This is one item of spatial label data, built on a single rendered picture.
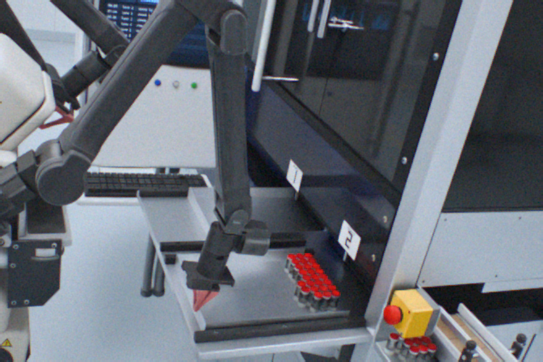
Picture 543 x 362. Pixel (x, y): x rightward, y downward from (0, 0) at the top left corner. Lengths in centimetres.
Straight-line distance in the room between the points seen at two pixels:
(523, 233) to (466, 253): 15
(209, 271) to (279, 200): 69
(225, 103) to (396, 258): 50
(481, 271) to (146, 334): 158
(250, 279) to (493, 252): 56
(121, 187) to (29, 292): 71
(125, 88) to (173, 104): 106
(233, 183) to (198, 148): 101
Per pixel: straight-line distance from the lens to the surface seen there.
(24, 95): 118
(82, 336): 266
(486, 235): 144
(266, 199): 191
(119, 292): 290
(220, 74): 107
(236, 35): 102
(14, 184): 109
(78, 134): 106
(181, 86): 207
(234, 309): 142
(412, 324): 132
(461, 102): 122
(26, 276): 133
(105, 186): 196
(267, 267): 158
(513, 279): 159
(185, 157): 217
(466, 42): 119
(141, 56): 103
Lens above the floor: 173
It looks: 25 degrees down
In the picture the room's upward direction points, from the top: 12 degrees clockwise
